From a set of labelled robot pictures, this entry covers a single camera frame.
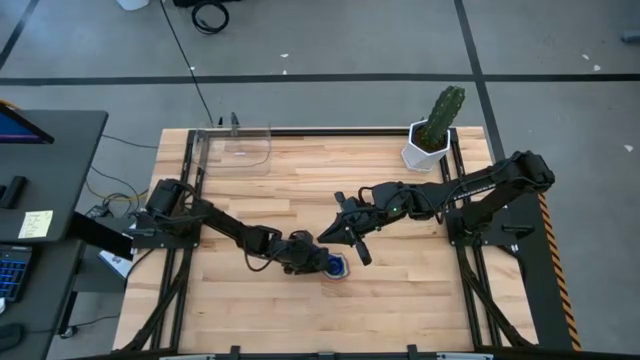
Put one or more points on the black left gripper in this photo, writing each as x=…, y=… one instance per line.
x=300, y=255

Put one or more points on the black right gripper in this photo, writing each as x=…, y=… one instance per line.
x=385, y=205

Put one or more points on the orange measuring cup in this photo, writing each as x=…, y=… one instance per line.
x=346, y=272

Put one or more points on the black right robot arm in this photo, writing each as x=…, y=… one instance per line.
x=475, y=185

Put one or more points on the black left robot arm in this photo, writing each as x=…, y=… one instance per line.
x=225, y=230

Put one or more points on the clear plastic basket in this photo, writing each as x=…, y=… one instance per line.
x=240, y=155

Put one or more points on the white hexagonal planter pot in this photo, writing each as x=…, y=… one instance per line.
x=417, y=157

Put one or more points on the green cactus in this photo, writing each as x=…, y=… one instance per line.
x=445, y=112

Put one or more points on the black ramp with striped edge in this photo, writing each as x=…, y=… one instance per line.
x=542, y=290

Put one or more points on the white paper sheet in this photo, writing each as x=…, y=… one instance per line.
x=114, y=262

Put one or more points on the black floor object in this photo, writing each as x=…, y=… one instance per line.
x=185, y=2

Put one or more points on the dark grey desk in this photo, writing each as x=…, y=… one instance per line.
x=45, y=300

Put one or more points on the black desk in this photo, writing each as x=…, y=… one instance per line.
x=60, y=165

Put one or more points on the yellow sticky note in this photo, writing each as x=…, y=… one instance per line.
x=35, y=225

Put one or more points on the black backlit keyboard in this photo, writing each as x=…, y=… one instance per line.
x=14, y=272

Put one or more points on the white bin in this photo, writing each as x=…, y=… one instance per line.
x=132, y=4

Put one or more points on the black handheld device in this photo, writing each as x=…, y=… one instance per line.
x=14, y=191

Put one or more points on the black computer mouse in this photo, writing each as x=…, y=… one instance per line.
x=10, y=336

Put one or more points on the computer monitor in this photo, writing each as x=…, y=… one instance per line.
x=15, y=131

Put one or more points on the black aluminium table frame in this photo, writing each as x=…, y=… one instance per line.
x=325, y=132

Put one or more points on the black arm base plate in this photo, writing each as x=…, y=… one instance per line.
x=452, y=240
x=150, y=242

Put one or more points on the black frame clamp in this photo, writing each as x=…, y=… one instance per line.
x=235, y=352
x=412, y=352

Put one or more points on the small black bracket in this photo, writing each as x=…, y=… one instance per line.
x=234, y=122

